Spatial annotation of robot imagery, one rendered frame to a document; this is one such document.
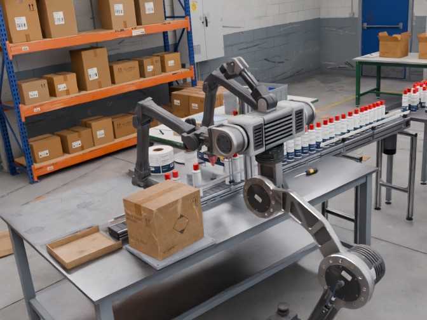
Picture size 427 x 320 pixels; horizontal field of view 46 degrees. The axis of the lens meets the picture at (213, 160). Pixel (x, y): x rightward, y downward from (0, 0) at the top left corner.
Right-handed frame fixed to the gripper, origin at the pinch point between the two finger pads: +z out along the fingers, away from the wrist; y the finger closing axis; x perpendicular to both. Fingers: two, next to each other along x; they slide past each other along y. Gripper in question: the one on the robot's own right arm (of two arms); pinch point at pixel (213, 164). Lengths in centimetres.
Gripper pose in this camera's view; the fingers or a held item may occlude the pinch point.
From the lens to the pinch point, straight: 315.7
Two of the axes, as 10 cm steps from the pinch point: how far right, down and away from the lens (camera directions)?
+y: -7.6, 2.6, -5.9
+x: 6.4, 2.0, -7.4
